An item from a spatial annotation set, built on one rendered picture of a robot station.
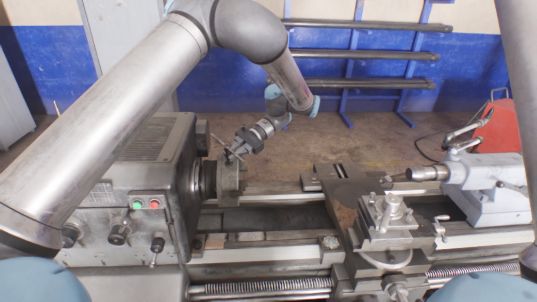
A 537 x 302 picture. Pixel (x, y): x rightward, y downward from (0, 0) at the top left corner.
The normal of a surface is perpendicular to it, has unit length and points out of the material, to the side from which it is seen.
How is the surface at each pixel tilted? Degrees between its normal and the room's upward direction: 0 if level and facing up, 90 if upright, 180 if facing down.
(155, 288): 32
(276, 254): 36
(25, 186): 41
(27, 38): 90
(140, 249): 90
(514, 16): 93
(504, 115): 90
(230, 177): 46
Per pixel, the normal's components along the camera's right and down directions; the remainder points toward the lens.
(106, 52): 0.07, 0.51
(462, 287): -0.10, -0.89
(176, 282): 0.07, -0.47
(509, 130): -0.91, 0.18
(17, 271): 0.11, -0.84
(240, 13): 0.16, 0.01
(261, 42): 0.31, 0.63
